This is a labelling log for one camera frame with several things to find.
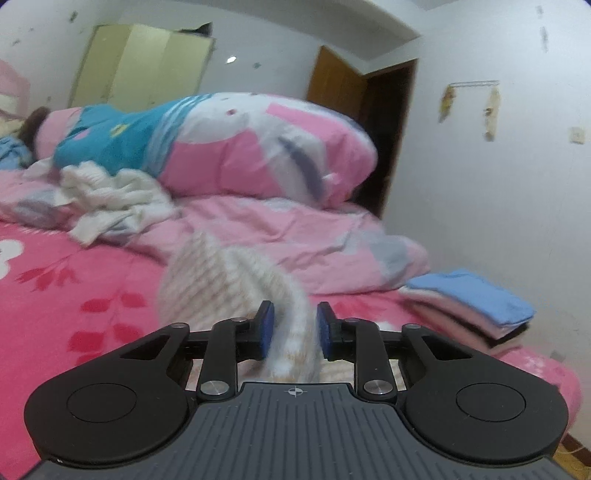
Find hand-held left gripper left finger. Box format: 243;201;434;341
119;300;276;401

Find pale pink folded garment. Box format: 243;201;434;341
398;285;531;357

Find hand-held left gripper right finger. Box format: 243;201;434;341
317;301;472;402

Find pale yellow wardrobe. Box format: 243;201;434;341
68;23;216;112

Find beige checked knit cardigan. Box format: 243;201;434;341
157;231;356;388

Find brown garment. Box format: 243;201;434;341
21;106;51;155

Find dark wooden door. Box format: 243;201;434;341
307;45;419;220

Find pink and white headboard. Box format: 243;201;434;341
0;60;32;136

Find pink printed quilt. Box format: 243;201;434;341
0;92;431;296

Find light blue printed garment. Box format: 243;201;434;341
0;136;34;171

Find white knit garment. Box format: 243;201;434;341
58;161;182;245

